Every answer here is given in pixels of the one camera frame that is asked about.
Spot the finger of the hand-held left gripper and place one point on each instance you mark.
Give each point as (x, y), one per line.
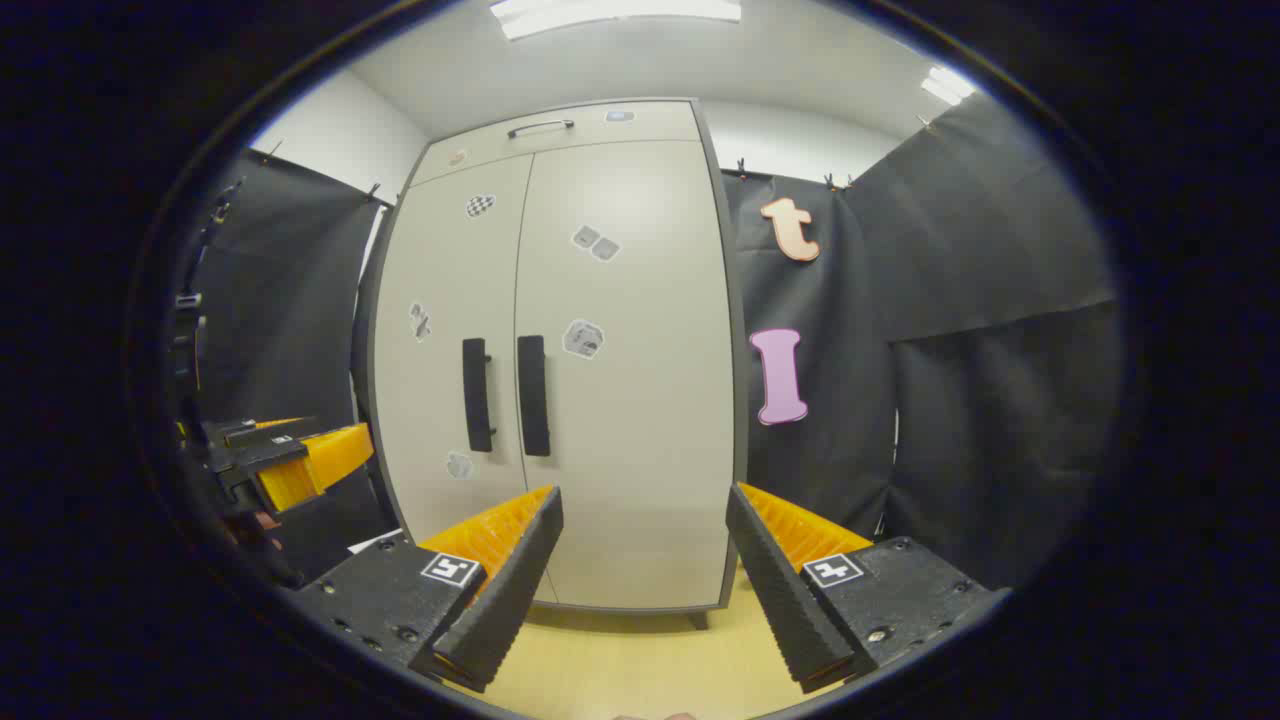
(325, 462)

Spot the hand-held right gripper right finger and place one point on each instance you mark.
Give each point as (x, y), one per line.
(780, 590)

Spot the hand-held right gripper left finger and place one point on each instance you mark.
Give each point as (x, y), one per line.
(505, 590)

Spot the grey double-door shoe cabinet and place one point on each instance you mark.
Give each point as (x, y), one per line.
(640, 560)

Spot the grey door with checkered sticker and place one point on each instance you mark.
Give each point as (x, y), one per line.
(445, 380)

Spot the grey door with square stickers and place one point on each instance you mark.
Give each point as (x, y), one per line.
(650, 420)

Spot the grey cabinet drawer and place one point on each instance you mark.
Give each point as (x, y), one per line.
(580, 140)

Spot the black backdrop cloth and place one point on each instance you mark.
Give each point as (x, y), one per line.
(980, 250)
(285, 300)

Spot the small ceiling light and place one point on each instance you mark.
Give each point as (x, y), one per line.
(948, 85)

